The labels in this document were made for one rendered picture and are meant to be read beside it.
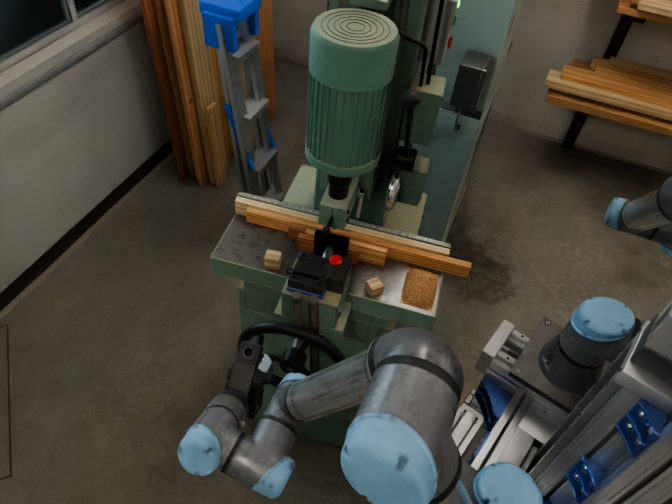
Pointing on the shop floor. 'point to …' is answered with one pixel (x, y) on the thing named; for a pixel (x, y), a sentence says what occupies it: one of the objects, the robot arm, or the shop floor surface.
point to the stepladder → (242, 146)
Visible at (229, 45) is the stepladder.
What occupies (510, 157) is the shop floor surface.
